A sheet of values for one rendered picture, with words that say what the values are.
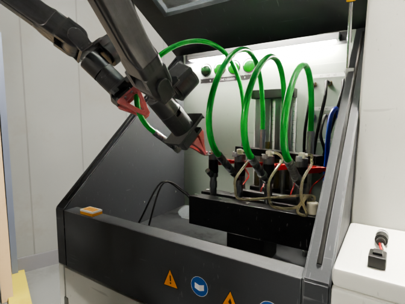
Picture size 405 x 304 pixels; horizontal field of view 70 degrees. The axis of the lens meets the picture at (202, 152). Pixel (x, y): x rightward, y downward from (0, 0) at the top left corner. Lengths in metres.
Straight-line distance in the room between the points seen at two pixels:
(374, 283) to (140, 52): 0.51
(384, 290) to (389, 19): 0.54
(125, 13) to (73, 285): 0.70
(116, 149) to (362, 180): 0.68
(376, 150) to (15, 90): 2.39
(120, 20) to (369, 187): 0.56
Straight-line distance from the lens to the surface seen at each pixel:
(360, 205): 0.68
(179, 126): 0.68
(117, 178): 0.96
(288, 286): 0.51
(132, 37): 0.54
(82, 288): 0.89
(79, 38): 0.78
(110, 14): 0.51
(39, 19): 0.81
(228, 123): 1.09
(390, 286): 0.48
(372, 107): 0.70
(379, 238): 0.57
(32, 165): 2.62
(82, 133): 2.66
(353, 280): 0.48
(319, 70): 0.99
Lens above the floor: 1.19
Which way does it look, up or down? 6 degrees down
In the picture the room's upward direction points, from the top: straight up
